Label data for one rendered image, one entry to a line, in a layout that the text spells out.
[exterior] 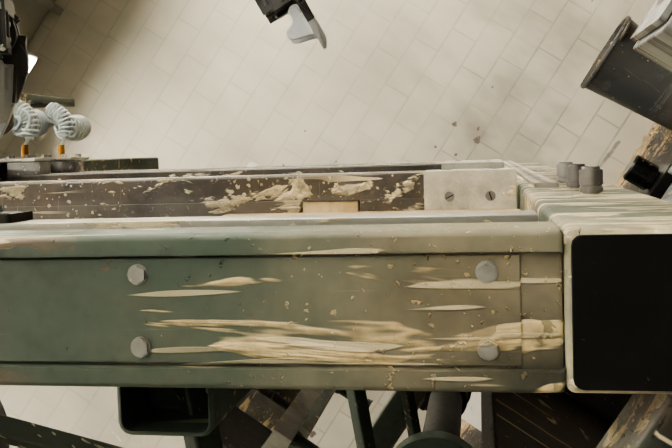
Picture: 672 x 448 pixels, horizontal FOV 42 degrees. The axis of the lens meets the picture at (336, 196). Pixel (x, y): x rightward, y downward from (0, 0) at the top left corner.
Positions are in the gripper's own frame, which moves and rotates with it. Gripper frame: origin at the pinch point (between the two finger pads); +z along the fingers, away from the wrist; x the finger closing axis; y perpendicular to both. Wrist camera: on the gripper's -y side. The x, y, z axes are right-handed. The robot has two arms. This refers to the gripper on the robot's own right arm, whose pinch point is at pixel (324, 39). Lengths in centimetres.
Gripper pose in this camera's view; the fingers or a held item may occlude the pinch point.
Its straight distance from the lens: 159.4
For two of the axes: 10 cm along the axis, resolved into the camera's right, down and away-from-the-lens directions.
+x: -1.1, -0.3, -9.9
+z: 5.0, 8.6, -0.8
